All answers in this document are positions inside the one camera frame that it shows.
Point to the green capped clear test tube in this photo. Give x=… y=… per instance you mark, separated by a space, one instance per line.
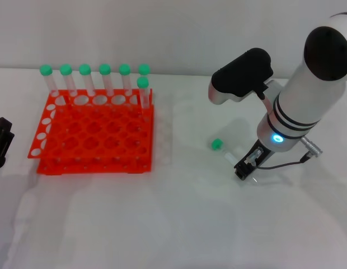
x=46 y=70
x=144 y=69
x=65 y=69
x=84 y=69
x=142 y=82
x=104 y=69
x=124 y=69

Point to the green capped labelled test tube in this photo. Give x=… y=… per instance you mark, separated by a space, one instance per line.
x=216 y=144

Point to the right wrist camera housing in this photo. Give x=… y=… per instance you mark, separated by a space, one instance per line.
x=240 y=73

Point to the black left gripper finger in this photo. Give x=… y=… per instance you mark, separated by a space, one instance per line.
x=2 y=143

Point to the orange plastic test tube rack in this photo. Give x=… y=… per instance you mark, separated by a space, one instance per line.
x=92 y=134

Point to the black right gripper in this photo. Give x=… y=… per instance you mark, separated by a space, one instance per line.
x=258 y=148

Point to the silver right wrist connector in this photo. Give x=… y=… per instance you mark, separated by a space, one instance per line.
x=313 y=147

